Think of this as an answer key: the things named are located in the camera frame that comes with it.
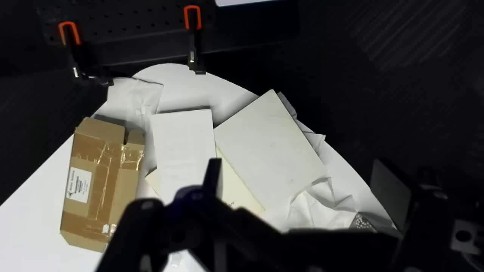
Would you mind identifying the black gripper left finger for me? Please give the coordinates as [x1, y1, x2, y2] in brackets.
[96, 157, 284, 272]

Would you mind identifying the white flat box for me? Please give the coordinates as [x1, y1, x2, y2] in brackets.
[143, 89, 329, 224]

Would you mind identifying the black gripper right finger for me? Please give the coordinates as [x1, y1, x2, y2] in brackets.
[368, 156, 455, 272]

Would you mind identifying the brown cardboard box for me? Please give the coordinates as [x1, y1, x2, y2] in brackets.
[58, 116, 146, 254]

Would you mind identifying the white tissue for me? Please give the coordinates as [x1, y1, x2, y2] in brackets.
[287, 172, 365, 234]

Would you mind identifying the black perforated mounting board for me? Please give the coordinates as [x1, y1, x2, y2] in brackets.
[39, 0, 299, 68]

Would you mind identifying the orange-handled black clamp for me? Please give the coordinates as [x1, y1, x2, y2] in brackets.
[181, 4, 208, 76]
[55, 20, 111, 88]

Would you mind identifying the crumpled white paper sheet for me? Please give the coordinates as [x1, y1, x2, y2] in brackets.
[105, 76, 164, 125]

